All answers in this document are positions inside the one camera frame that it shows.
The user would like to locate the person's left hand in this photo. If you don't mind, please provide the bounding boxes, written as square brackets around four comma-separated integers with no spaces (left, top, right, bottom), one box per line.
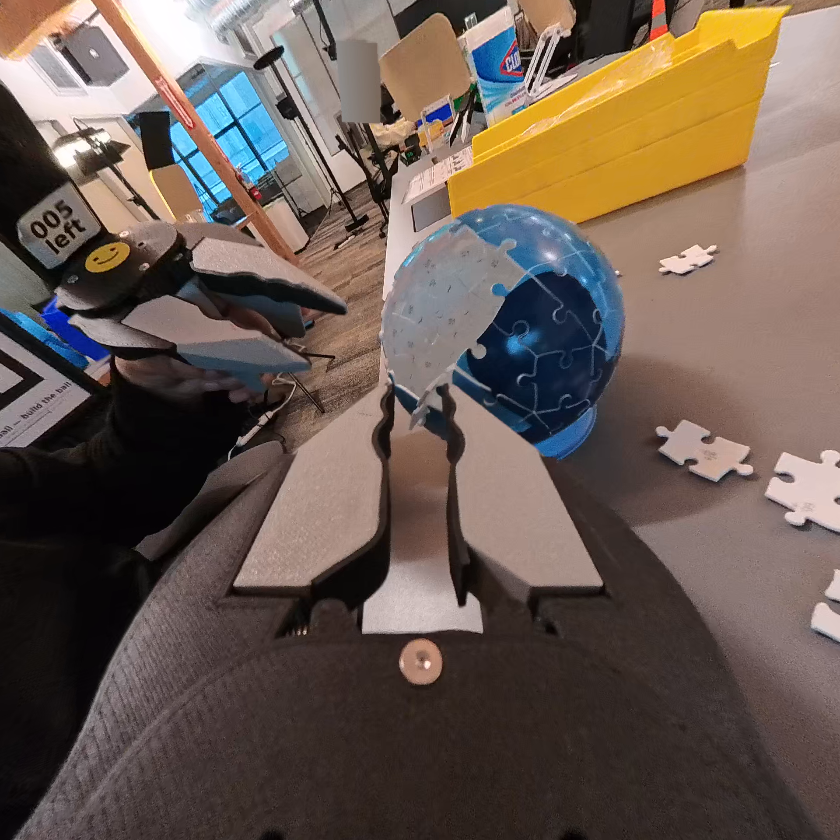
[120,356,265,406]

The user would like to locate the person's left forearm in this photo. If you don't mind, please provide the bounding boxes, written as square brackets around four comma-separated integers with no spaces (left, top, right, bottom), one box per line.
[0,367,286,549]

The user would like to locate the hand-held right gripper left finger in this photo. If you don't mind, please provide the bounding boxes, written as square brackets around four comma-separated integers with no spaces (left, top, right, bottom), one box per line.
[233,384,396,596]

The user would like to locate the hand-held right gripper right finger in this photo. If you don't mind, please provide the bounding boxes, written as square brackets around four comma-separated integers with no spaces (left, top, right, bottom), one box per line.
[438,384,605,608]

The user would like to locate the blue plastic bin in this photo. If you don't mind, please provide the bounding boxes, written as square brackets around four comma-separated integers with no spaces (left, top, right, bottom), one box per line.
[39,298,109,368]

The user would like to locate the slanted wooden post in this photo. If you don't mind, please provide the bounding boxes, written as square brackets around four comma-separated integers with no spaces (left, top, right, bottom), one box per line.
[92,0,299,263]

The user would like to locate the dark flat tablet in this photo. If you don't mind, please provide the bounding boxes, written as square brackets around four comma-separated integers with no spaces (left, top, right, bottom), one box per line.
[410,192,455,232]

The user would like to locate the white puzzle piece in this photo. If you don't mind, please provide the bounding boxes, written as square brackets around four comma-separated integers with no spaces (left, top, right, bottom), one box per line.
[408,367,455,432]
[656,420,754,483]
[764,449,840,529]
[810,567,840,644]
[658,244,718,275]

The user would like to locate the black framed sign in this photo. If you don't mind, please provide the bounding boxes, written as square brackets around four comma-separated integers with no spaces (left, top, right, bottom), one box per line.
[0,308,106,448]

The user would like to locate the printed papers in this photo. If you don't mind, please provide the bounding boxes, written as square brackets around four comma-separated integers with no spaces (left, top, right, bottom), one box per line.
[402,147,475,204]

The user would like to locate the white cable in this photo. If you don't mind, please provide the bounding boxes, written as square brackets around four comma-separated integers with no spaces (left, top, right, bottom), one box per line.
[226,374,299,462]

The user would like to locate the yellow plastic bin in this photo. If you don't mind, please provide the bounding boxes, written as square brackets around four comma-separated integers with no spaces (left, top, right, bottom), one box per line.
[448,5,791,225]

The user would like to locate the blue puzzle ball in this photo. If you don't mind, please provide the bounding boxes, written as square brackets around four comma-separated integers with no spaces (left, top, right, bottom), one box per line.
[381,205,626,460]

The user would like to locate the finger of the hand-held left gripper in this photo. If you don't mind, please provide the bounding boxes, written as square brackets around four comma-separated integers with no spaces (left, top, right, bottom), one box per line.
[123,279,312,395]
[189,236,349,340]

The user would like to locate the blue white wipes container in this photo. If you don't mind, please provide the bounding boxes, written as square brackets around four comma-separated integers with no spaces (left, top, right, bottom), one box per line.
[458,7,526,129]

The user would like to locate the white folding stand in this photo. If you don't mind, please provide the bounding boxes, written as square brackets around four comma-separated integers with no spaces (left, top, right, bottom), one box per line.
[521,23,578,96]

